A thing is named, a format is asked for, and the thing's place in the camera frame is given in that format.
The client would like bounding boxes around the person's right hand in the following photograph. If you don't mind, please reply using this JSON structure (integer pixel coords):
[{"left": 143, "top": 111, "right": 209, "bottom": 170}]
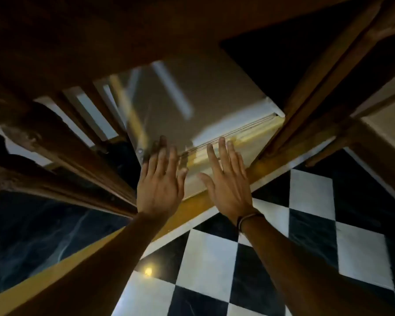
[{"left": 197, "top": 137, "right": 264, "bottom": 227}]

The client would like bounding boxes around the person's left hand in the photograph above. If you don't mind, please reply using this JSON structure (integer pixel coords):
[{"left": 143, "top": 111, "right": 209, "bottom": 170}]
[{"left": 136, "top": 136, "right": 188, "bottom": 221}]

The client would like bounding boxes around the person's right forearm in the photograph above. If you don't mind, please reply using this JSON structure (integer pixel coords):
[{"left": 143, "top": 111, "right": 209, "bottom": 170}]
[{"left": 240, "top": 215, "right": 395, "bottom": 316}]

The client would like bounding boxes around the person's left forearm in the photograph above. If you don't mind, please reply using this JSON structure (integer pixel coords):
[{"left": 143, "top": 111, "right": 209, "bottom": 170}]
[{"left": 6, "top": 212, "right": 167, "bottom": 316}]

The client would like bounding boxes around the dark wooden beam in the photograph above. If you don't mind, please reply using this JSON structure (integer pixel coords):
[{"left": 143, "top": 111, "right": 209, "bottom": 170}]
[{"left": 0, "top": 0, "right": 361, "bottom": 107}]

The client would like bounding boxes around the dark wrist bracelet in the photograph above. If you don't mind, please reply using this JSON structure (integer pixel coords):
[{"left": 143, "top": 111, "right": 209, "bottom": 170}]
[{"left": 236, "top": 212, "right": 266, "bottom": 234}]

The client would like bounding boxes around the brown wooden door frame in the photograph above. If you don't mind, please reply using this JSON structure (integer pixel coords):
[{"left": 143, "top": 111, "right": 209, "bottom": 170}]
[{"left": 257, "top": 0, "right": 395, "bottom": 168}]

